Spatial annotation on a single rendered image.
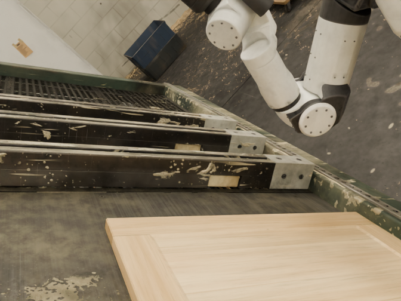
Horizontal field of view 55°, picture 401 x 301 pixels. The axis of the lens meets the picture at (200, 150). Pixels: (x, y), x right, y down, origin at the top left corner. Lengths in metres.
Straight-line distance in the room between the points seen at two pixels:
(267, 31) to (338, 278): 0.45
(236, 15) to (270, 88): 0.17
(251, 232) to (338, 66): 0.35
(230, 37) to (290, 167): 0.43
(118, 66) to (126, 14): 0.74
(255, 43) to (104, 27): 5.04
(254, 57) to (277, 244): 0.34
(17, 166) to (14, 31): 3.57
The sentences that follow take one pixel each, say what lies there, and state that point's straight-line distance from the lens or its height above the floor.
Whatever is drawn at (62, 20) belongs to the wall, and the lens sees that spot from 5.70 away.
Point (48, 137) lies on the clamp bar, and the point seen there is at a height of 1.42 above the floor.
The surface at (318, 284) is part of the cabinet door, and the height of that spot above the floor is 1.13.
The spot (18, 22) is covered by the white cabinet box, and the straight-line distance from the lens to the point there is 4.30.
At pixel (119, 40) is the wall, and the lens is 5.81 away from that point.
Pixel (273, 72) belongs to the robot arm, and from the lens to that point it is 0.76.
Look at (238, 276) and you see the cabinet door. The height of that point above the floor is 1.23.
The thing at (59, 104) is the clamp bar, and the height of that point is 1.41.
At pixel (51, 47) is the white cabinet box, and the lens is 4.32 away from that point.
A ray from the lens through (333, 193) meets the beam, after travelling 1.00.
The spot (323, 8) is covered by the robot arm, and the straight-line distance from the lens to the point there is 0.78.
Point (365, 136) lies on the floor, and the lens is 2.33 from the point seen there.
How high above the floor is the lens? 1.65
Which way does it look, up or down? 31 degrees down
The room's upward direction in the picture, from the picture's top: 48 degrees counter-clockwise
